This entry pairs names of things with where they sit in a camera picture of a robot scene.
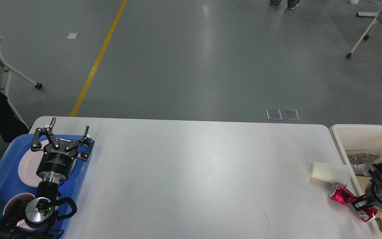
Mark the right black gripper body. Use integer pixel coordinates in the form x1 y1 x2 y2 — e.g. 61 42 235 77
365 181 382 209

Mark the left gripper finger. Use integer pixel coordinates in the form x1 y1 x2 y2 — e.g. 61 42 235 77
31 118 60 152
65 126 95 162

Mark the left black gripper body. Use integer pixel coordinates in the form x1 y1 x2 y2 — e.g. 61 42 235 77
36 146 78 182

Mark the brown paper bag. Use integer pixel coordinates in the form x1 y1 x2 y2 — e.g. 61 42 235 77
356 176 371 194

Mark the crushed red can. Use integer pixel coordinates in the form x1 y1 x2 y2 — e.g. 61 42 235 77
328 183 375 222

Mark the pink plate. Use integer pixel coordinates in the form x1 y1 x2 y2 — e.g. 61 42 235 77
18 139 71 188

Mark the pink HOME mug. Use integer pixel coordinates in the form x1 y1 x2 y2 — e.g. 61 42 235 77
3 193 57 234

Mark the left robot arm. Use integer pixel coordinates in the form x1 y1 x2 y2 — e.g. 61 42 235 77
0 118 95 239

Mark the white paper cup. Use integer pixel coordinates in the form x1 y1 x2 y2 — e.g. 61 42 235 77
310 162 350 186

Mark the crumpled clear plastic wrap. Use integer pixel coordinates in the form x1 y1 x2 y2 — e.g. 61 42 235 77
346 150 380 177

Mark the white plastic bin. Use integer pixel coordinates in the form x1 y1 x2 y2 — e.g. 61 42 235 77
330 124 382 239

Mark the right floor outlet plate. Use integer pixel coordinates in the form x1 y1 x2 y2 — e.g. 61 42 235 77
283 109 300 120

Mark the floor outlet plate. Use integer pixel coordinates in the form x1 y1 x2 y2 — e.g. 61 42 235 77
283 109 300 120
266 109 283 120

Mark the left floor outlet plate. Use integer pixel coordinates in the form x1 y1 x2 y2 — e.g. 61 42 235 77
266 109 283 120

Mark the walking person in jeans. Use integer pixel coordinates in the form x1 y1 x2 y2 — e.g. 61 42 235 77
269 0 301 10

